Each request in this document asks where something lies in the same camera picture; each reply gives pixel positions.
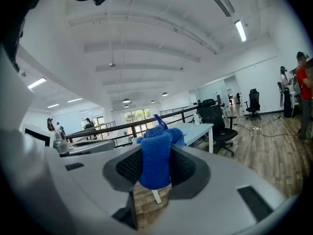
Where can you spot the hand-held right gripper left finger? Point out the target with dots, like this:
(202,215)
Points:
(90,185)

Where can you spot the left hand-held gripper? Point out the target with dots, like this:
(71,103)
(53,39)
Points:
(36,136)

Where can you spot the blue cloth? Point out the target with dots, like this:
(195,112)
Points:
(156,160)

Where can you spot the ceiling tube light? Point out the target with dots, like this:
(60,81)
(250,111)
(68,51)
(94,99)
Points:
(36,83)
(74,100)
(240,30)
(53,105)

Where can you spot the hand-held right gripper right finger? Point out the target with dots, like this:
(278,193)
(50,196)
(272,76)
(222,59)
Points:
(215,180)

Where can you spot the person's black shirt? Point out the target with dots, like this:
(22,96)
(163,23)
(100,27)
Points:
(14,13)

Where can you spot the white power strip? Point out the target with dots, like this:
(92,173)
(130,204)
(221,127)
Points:
(255,128)

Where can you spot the black office chair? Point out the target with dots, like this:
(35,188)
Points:
(215,121)
(253,99)

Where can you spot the black metal railing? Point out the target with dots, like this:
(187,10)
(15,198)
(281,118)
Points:
(117,126)

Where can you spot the ceiling air conditioner vent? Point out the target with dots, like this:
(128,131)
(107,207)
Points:
(221,0)

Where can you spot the glass entrance door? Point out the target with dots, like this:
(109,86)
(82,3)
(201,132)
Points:
(137,115)

